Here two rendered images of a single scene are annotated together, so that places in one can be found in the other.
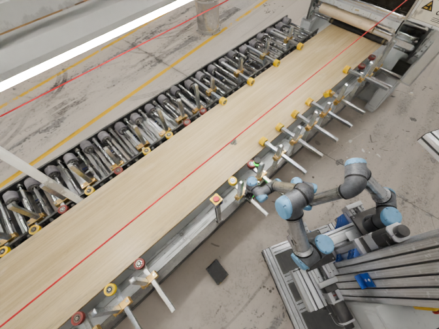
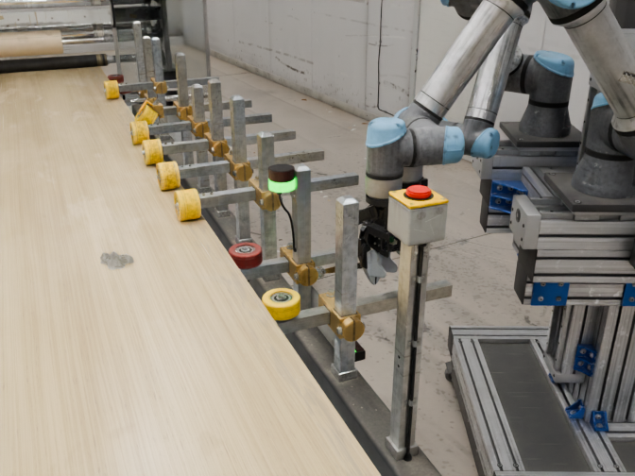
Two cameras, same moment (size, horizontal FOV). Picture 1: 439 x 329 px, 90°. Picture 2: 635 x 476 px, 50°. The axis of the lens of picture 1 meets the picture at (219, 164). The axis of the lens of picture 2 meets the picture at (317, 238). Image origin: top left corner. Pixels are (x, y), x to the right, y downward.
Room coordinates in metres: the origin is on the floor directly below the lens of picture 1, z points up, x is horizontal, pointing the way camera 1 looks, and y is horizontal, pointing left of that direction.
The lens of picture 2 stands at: (0.44, 1.05, 1.61)
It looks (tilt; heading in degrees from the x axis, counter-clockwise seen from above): 25 degrees down; 287
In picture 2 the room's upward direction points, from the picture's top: straight up
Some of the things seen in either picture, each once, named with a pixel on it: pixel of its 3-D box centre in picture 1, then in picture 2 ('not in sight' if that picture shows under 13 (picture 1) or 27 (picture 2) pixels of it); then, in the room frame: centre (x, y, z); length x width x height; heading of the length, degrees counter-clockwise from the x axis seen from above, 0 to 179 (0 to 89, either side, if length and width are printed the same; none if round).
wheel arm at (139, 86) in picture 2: (366, 78); (165, 83); (2.01, -1.76, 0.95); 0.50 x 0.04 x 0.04; 39
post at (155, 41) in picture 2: (360, 80); (160, 91); (2.01, -1.70, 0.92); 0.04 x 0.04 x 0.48; 39
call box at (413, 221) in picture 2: (216, 201); (417, 217); (0.57, 0.04, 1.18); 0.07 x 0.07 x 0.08; 39
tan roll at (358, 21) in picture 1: (360, 22); (23, 43); (2.97, -2.02, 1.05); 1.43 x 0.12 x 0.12; 39
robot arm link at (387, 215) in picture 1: (387, 217); (549, 76); (0.36, -1.09, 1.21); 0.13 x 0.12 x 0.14; 159
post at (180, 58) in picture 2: (336, 102); (184, 114); (1.69, -1.32, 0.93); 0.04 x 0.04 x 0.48; 39
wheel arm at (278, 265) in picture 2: (266, 179); (319, 258); (0.87, -0.42, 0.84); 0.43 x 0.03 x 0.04; 39
